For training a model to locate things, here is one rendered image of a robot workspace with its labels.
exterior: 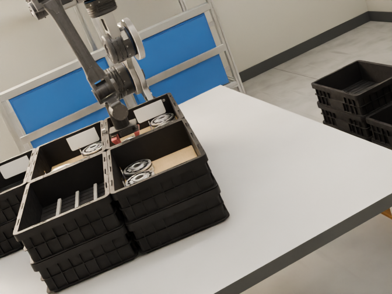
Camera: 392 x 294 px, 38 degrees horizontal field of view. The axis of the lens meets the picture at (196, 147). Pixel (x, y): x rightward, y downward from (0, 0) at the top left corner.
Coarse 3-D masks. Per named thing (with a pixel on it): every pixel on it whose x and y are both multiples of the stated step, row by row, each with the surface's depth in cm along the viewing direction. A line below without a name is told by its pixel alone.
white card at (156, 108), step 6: (156, 102) 237; (138, 108) 237; (144, 108) 237; (150, 108) 238; (156, 108) 238; (162, 108) 238; (138, 114) 237; (144, 114) 238; (150, 114) 238; (156, 114) 239; (138, 120) 238; (144, 120) 239
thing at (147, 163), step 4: (140, 160) 198; (144, 160) 198; (148, 160) 196; (144, 164) 193; (148, 164) 192; (128, 168) 196; (140, 168) 192; (144, 168) 191; (124, 172) 194; (128, 172) 193; (132, 172) 192; (136, 172) 190
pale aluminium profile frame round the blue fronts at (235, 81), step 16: (208, 0) 414; (80, 16) 452; (224, 32) 424; (96, 48) 461; (224, 48) 425; (112, 64) 402; (192, 64) 420; (160, 80) 415; (240, 80) 438; (128, 96) 413; (0, 112) 384; (80, 112) 401; (16, 128) 456; (48, 128) 396; (16, 144) 393
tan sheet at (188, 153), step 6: (180, 150) 202; (186, 150) 200; (192, 150) 198; (168, 156) 201; (174, 156) 199; (180, 156) 197; (186, 156) 195; (192, 156) 193; (156, 162) 200; (162, 162) 198; (168, 162) 196; (174, 162) 194; (180, 162) 192; (156, 168) 195; (162, 168) 193; (168, 168) 192; (126, 180) 195
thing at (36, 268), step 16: (96, 240) 166; (112, 240) 168; (128, 240) 170; (64, 256) 166; (80, 256) 168; (96, 256) 169; (112, 256) 170; (128, 256) 171; (48, 272) 167; (64, 272) 169; (80, 272) 170; (96, 272) 170; (48, 288) 170; (64, 288) 172
